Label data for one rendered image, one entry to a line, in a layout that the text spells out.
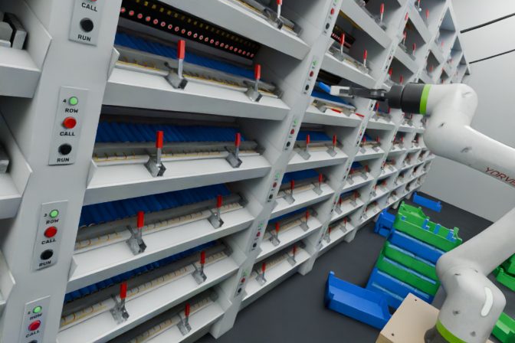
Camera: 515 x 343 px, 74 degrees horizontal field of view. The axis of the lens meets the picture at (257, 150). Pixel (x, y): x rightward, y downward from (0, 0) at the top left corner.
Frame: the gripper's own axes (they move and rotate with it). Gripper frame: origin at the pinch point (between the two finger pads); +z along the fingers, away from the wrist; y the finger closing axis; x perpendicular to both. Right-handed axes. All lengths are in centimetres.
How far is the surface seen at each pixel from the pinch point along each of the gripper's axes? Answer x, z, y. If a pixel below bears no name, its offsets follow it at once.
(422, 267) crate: 77, -30, -70
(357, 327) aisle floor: 101, -12, -36
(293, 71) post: -2.8, 7.5, 22.0
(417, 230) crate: 59, -25, -69
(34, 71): 8, 7, 93
